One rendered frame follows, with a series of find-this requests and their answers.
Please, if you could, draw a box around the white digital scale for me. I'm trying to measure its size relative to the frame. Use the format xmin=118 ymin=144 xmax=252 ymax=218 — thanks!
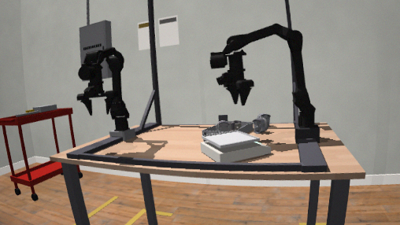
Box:
xmin=200 ymin=131 xmax=271 ymax=162

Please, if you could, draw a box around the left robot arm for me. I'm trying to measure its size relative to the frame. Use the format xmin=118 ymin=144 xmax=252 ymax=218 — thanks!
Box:
xmin=210 ymin=24 xmax=316 ymax=128

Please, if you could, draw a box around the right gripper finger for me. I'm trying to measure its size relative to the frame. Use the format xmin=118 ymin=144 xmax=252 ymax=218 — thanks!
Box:
xmin=105 ymin=98 xmax=114 ymax=115
xmin=81 ymin=100 xmax=92 ymax=116

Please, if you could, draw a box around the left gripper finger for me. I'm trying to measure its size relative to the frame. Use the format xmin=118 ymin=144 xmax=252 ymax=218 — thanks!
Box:
xmin=225 ymin=87 xmax=239 ymax=104
xmin=236 ymin=87 xmax=252 ymax=105

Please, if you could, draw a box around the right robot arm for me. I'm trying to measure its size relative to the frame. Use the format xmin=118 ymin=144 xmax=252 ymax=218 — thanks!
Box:
xmin=78 ymin=47 xmax=130 ymax=131

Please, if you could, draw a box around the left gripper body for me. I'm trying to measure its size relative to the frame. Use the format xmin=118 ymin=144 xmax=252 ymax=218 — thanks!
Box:
xmin=224 ymin=66 xmax=254 ymax=89

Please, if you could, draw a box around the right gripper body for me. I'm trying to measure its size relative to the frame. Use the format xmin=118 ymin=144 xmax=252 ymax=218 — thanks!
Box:
xmin=77 ymin=79 xmax=119 ymax=101

